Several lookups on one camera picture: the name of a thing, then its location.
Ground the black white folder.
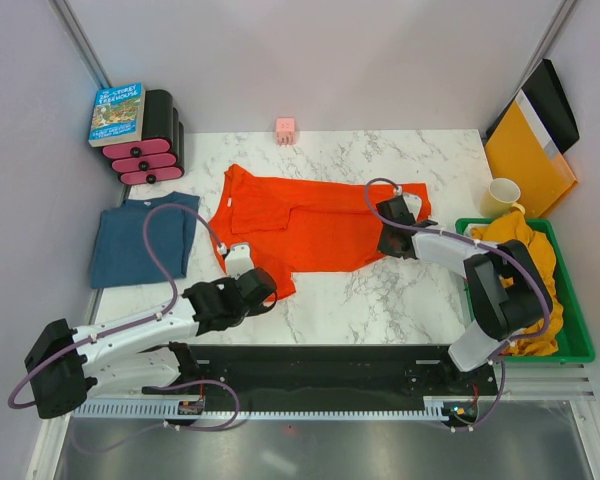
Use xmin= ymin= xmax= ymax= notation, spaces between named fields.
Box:
xmin=485 ymin=58 xmax=581 ymax=155

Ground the yellow mug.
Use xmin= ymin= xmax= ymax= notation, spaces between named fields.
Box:
xmin=479 ymin=178 xmax=526 ymax=218

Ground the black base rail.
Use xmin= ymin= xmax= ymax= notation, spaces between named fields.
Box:
xmin=167 ymin=345 xmax=497 ymax=408

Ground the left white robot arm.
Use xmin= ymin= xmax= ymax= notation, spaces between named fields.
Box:
xmin=24 ymin=267 xmax=277 ymax=419

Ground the yellow t shirt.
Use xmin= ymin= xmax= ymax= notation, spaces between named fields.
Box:
xmin=469 ymin=209 xmax=564 ymax=356

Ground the folded blue t shirt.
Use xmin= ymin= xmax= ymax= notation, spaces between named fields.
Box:
xmin=89 ymin=192 xmax=200 ymax=289

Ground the pink cube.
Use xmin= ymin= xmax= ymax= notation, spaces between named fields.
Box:
xmin=275 ymin=117 xmax=297 ymax=146

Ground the orange t shirt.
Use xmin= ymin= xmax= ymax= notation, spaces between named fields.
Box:
xmin=208 ymin=163 xmax=434 ymax=301

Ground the purple cable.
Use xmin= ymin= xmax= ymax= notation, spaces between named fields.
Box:
xmin=364 ymin=178 xmax=554 ymax=434
xmin=7 ymin=202 xmax=247 ymax=455

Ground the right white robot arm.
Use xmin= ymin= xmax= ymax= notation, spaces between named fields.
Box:
xmin=373 ymin=195 xmax=553 ymax=394

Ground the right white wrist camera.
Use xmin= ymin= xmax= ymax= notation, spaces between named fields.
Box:
xmin=394 ymin=188 xmax=431 ymax=221

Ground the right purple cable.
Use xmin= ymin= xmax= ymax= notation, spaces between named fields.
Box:
xmin=364 ymin=178 xmax=554 ymax=434

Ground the blue treehouse book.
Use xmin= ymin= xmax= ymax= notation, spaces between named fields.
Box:
xmin=88 ymin=83 xmax=146 ymax=148

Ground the white cable duct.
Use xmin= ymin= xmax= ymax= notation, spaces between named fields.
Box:
xmin=73 ymin=397 xmax=479 ymax=421

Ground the green plastic bin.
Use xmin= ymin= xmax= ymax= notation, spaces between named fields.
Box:
xmin=453 ymin=218 xmax=597 ymax=364

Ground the black pink drawer organizer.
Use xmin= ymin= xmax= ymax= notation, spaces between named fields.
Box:
xmin=102 ymin=89 xmax=184 ymax=186

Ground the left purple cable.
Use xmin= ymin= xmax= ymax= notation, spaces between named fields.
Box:
xmin=7 ymin=202 xmax=247 ymax=455

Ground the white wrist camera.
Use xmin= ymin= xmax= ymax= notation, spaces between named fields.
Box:
xmin=394 ymin=188 xmax=431 ymax=221
xmin=219 ymin=243 xmax=254 ymax=279

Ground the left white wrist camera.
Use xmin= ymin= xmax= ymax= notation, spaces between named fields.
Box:
xmin=219 ymin=243 xmax=254 ymax=279

